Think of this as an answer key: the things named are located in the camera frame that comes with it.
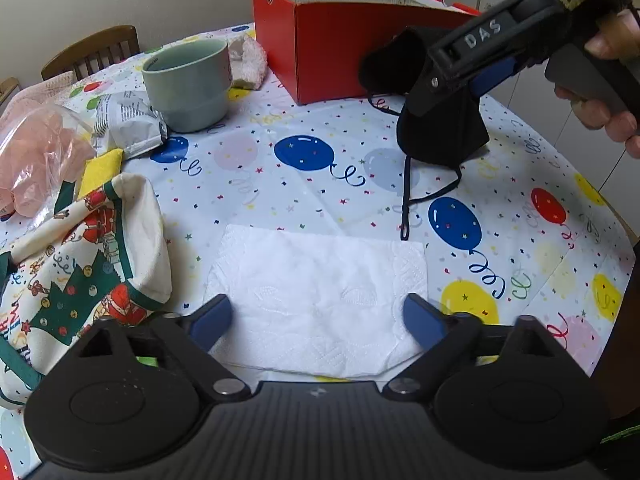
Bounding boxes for person's right hand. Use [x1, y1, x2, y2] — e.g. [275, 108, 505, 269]
[554, 7, 640, 158]

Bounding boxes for silver white snack packet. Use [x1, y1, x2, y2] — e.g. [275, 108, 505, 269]
[90, 91, 168, 161]

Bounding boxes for red cardboard box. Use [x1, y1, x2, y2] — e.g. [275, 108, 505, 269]
[251, 0, 483, 106]

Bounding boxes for balloon print tablecloth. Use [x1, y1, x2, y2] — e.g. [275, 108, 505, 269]
[0, 22, 636, 480]

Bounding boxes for yellow cloth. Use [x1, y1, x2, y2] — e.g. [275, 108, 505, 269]
[75, 149, 126, 201]

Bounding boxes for wooden chair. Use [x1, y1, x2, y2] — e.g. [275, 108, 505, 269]
[0, 77, 21, 111]
[41, 25, 141, 81]

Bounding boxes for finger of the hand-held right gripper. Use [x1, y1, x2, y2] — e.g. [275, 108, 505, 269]
[467, 55, 521, 98]
[404, 52, 471, 118]

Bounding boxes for black face mask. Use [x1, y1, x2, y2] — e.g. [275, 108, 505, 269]
[359, 27, 491, 241]

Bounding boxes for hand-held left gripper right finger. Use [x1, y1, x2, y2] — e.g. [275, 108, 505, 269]
[382, 292, 576, 402]

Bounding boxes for white paper towel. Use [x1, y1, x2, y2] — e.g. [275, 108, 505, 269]
[204, 224, 430, 378]

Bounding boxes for grey-green cup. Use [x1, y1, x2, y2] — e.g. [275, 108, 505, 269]
[141, 37, 232, 133]

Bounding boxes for clear plastic bag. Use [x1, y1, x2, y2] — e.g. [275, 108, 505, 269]
[0, 70, 101, 241]

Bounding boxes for pink mesh bath pouf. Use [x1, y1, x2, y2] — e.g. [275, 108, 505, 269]
[0, 72, 96, 216]

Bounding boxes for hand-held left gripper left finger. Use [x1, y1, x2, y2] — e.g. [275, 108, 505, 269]
[75, 294, 251, 402]

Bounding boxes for christmas print cloth bag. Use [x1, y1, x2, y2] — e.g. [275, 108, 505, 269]
[0, 172, 173, 408]

